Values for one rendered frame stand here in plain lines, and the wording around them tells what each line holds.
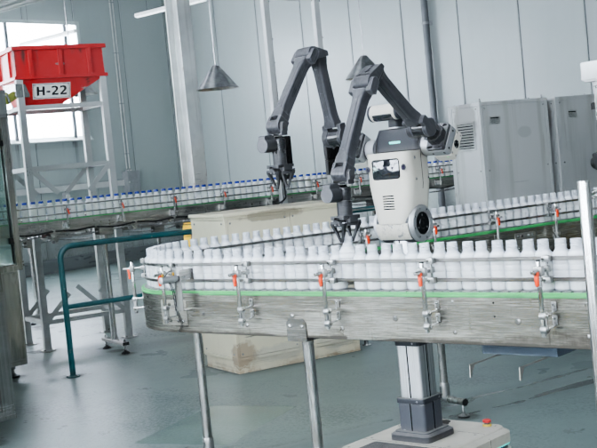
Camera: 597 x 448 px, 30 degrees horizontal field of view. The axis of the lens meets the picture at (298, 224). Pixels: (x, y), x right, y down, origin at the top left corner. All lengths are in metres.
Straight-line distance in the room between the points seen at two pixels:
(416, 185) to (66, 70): 6.39
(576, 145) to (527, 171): 0.65
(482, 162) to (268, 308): 5.86
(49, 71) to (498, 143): 4.16
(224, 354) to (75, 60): 3.59
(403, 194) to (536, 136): 5.84
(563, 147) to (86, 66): 4.52
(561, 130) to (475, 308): 6.96
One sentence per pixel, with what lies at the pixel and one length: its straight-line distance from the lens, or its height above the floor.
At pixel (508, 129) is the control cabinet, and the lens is 10.24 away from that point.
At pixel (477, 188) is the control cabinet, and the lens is 10.14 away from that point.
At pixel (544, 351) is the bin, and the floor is 0.75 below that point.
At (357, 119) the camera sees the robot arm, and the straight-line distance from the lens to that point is 4.21.
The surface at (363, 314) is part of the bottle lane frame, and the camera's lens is 4.09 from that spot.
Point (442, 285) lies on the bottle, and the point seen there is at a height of 1.02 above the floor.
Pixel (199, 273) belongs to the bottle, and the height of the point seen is 1.07.
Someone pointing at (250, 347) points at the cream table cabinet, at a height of 0.19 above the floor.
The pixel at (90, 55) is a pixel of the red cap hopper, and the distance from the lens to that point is 10.74.
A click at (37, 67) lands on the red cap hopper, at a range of 10.59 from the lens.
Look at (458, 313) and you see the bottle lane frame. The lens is 3.84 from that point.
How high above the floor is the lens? 1.48
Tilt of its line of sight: 3 degrees down
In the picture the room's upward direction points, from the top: 6 degrees counter-clockwise
